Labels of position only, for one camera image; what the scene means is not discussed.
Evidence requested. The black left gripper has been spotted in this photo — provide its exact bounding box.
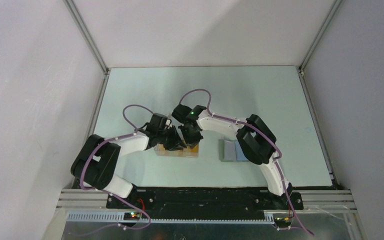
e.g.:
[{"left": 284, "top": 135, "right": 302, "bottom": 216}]
[{"left": 157, "top": 125, "right": 187, "bottom": 152}]

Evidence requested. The clear plastic tray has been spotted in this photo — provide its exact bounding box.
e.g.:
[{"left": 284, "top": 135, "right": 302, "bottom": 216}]
[{"left": 153, "top": 144, "right": 199, "bottom": 158}]

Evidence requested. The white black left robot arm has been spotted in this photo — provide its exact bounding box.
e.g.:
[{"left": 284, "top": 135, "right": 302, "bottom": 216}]
[{"left": 70, "top": 113, "right": 187, "bottom": 208}]

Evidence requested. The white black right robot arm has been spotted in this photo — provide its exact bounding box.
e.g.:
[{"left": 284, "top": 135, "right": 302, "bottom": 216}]
[{"left": 171, "top": 104, "right": 292, "bottom": 209}]

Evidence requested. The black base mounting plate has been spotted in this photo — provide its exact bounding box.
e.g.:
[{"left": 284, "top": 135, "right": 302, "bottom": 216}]
[{"left": 105, "top": 185, "right": 304, "bottom": 222}]

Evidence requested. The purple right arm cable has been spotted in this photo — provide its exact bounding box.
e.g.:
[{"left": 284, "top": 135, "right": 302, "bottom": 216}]
[{"left": 178, "top": 88, "right": 315, "bottom": 237}]

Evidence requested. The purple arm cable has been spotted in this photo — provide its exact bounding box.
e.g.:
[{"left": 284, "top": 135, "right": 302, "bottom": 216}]
[
  {"left": 178, "top": 88, "right": 315, "bottom": 237},
  {"left": 79, "top": 104, "right": 155, "bottom": 229}
]

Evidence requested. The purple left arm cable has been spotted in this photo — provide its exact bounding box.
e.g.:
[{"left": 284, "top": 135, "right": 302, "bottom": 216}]
[{"left": 79, "top": 104, "right": 155, "bottom": 229}]

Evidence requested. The aluminium frame rail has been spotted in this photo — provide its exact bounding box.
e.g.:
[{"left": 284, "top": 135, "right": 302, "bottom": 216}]
[{"left": 56, "top": 187, "right": 357, "bottom": 225}]

